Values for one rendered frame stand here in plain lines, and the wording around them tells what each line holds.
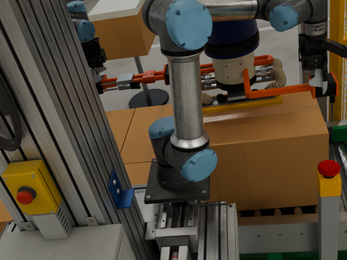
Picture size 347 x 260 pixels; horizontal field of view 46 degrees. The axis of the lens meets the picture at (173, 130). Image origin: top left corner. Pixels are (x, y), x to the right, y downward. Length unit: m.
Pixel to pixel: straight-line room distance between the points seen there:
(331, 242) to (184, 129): 0.77
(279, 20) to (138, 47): 2.24
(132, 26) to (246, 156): 1.88
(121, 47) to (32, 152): 2.52
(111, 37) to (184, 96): 2.37
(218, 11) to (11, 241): 0.86
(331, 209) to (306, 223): 0.33
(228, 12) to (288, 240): 1.07
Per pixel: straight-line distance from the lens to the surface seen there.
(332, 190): 1.47
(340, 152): 2.27
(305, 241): 1.95
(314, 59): 1.44
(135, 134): 2.63
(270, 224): 1.85
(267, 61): 1.72
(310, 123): 1.78
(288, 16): 1.28
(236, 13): 1.31
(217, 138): 1.74
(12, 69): 0.89
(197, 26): 1.03
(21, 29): 0.84
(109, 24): 3.40
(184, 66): 1.08
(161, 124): 1.33
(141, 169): 2.33
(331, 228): 1.62
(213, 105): 1.69
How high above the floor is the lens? 2.00
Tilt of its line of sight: 34 degrees down
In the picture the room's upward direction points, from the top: 14 degrees counter-clockwise
